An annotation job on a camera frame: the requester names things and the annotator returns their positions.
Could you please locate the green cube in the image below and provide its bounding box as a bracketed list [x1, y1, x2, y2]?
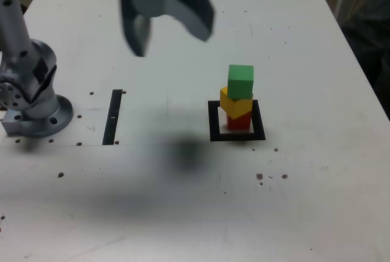
[227, 64, 255, 100]

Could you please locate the yellow cube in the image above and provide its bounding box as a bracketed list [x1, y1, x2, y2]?
[219, 87, 254, 119]

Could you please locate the red cube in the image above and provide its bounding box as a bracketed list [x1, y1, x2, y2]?
[225, 111, 253, 130]

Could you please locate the black tape square outline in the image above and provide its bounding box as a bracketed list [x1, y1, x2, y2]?
[207, 99, 266, 143]

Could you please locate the black tape strip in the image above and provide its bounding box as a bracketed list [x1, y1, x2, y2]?
[102, 89, 123, 146]

